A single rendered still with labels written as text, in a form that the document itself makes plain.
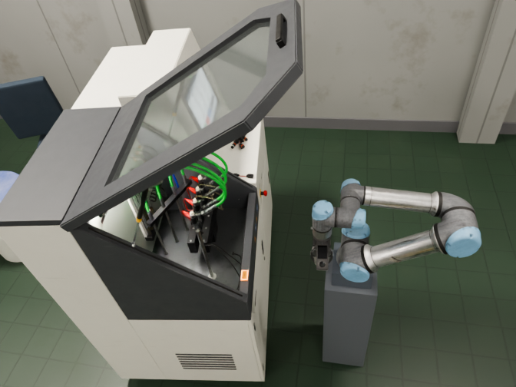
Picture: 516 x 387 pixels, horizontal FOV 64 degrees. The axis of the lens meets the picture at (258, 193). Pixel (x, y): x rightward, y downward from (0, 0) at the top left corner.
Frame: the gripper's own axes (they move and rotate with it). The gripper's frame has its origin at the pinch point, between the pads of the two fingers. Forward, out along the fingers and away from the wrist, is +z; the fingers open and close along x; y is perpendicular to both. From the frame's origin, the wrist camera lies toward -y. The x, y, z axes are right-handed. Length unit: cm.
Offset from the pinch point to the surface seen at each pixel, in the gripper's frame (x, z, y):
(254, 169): 37, 5, 67
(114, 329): 98, 33, -18
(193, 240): 61, 5, 16
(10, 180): 229, 45, 98
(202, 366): 63, 76, -16
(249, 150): 42, 5, 84
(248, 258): 33.3, 8.3, 9.0
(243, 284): 33.9, 8.3, -5.0
